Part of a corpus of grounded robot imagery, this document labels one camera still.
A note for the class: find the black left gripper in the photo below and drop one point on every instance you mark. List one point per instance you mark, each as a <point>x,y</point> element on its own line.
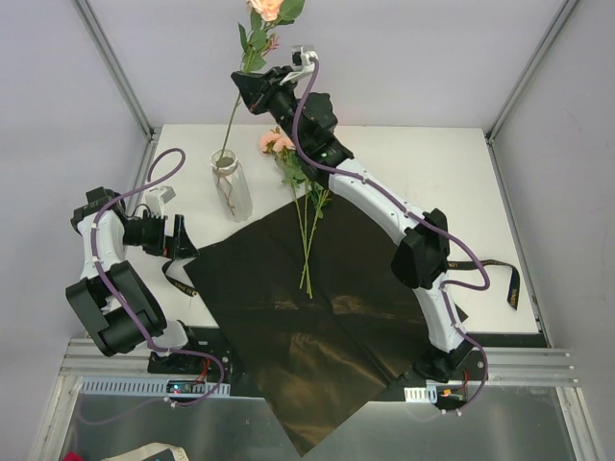
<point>178,235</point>

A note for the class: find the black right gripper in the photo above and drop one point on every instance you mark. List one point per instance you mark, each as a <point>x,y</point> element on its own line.
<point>268,91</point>

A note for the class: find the pink rose stem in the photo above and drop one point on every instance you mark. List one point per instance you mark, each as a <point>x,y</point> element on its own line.
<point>269,144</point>
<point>260,39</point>
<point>316,198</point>
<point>294,178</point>

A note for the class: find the black paper flower wrap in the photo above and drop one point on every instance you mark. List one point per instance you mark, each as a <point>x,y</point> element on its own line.
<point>319,335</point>

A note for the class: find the black ribbon gold lettering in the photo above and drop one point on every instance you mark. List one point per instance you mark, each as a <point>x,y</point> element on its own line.
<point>511,296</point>

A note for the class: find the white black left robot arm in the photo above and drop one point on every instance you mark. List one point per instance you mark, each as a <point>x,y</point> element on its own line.
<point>111,300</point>

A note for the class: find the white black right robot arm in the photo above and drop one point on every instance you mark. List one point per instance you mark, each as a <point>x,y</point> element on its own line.
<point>422,238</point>

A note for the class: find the white ribbed ceramic vase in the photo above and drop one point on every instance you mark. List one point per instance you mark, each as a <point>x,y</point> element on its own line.
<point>231,185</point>

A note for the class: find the cream tote bag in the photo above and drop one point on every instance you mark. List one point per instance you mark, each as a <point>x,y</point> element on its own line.
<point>152,452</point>

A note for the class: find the red cloth item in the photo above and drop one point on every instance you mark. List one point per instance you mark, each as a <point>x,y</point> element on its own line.
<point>72,456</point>

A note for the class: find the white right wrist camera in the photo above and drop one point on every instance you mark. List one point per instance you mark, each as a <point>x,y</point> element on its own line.
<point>303,58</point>

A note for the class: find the left white cable duct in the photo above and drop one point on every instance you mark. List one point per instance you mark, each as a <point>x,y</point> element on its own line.
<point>153,387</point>

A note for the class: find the white cable duct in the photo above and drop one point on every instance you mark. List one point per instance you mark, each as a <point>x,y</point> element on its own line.
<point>434,393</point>
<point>153,387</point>

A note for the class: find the left aluminium frame post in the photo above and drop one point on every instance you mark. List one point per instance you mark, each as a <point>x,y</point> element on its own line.
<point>103,45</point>

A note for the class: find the aluminium frame post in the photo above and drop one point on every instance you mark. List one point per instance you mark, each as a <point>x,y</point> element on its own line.
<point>103,45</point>
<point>544,46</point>

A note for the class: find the right aluminium frame post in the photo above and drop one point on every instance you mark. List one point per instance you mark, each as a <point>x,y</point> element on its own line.
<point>544,46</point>

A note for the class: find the right white cable duct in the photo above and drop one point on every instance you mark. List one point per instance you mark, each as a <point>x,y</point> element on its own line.
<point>434,393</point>

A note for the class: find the aluminium front frame rail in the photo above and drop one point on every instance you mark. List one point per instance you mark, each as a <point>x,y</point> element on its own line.
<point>505,366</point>

